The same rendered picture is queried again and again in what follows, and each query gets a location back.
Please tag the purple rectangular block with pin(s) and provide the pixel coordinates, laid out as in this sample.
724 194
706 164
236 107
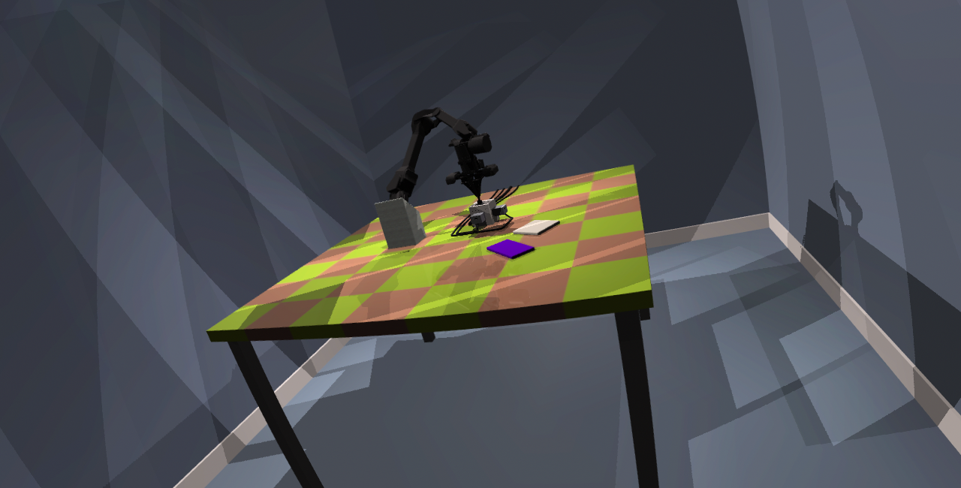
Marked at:
510 249

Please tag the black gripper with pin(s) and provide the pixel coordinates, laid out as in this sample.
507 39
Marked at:
473 180

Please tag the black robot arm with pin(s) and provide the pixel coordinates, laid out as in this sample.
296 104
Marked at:
405 179

